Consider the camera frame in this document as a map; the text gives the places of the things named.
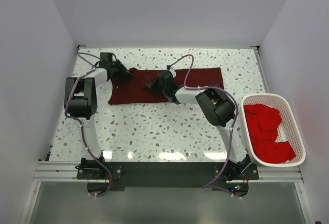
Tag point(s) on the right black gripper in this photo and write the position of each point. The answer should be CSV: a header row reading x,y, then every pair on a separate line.
x,y
151,85

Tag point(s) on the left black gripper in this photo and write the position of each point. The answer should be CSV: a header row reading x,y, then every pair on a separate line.
x,y
124,72

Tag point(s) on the dark red t-shirt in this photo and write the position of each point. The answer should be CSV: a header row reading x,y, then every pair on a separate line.
x,y
134,90

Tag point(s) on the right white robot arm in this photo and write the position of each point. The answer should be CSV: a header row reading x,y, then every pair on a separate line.
x,y
219,108

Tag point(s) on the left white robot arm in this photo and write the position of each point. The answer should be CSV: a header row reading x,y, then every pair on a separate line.
x,y
80,103

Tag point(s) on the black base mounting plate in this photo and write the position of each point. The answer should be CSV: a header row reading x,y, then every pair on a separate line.
x,y
120,175

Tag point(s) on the bright red t-shirt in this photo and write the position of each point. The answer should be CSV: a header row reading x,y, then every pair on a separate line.
x,y
263,122

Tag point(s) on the white plastic laundry basket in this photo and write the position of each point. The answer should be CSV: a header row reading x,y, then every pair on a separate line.
x,y
287,130

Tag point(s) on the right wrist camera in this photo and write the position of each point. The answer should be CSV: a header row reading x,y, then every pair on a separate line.
x,y
171,70

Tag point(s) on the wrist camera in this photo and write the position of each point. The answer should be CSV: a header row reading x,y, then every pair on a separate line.
x,y
107,57
171,70

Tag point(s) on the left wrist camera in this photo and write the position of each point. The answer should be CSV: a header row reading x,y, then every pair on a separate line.
x,y
107,57

